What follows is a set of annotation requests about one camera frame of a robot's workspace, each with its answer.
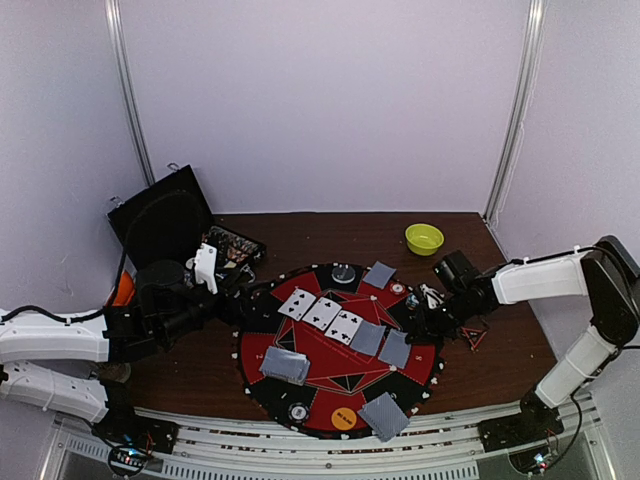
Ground black poker chip case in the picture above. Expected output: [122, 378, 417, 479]
[108, 165, 266, 271]

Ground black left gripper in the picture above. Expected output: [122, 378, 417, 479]
[158, 267, 270, 344]

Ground top row poker chips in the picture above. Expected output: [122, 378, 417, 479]
[205, 226, 266, 266]

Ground round red black poker mat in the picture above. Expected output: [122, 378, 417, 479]
[237, 263, 444, 439]

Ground red black triangle token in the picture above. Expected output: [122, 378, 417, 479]
[461, 327, 488, 352]

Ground face-down board card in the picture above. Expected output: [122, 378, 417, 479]
[378, 330, 411, 369]
[349, 321, 385, 356]

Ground right aluminium corner post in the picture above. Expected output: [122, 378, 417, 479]
[483, 0, 548, 228]

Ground red five poker chip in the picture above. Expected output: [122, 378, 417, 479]
[390, 283, 406, 295]

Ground left aluminium corner post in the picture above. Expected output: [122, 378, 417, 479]
[104, 0, 156, 186]

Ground two of clubs card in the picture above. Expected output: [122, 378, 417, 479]
[302, 297, 342, 332]

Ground black poker chip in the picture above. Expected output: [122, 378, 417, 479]
[288, 402, 310, 424]

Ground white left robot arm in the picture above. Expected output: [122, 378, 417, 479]
[1, 244, 249, 444]

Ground aluminium front rail frame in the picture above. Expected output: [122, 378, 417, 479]
[39, 392, 616, 480]

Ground dealt blue-backed playing cards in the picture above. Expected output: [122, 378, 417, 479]
[358, 392, 409, 442]

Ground four of clubs card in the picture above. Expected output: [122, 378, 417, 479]
[325, 310, 363, 346]

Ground white ceramic mug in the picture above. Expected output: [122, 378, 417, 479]
[90, 363, 132, 383]

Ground green plastic bowl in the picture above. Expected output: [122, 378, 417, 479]
[405, 223, 445, 256]

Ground aluminium corner post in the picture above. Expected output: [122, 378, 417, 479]
[104, 0, 156, 186]
[483, 0, 548, 228]

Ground orange plastic bowl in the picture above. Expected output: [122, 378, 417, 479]
[112, 271, 135, 307]

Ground three of spades card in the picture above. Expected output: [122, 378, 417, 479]
[278, 288, 317, 321]

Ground grey playing card deck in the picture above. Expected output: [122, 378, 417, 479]
[259, 347, 311, 386]

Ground orange big blind button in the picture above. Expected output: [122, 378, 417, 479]
[331, 407, 358, 431]

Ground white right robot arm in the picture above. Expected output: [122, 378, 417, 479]
[406, 235, 639, 442]

